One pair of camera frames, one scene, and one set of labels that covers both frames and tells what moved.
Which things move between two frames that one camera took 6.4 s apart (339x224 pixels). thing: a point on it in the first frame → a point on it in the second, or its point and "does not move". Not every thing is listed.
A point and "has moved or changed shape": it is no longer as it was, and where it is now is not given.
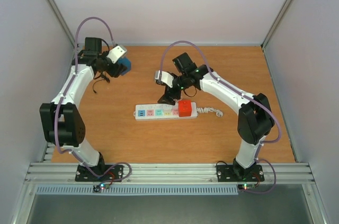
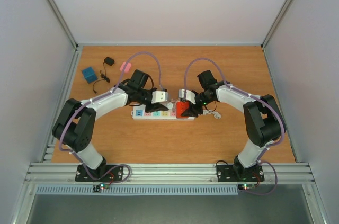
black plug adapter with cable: [103, 77] does not move
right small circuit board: [245, 186] does not move
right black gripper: [170, 93] → [194, 110]
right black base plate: [237, 173] does not move
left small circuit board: [97, 188] does not move
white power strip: [161, 112] does not move
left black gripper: [117, 70] → [157, 106]
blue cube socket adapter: [126, 62] has moved or changed shape
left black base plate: [83, 174] does not move
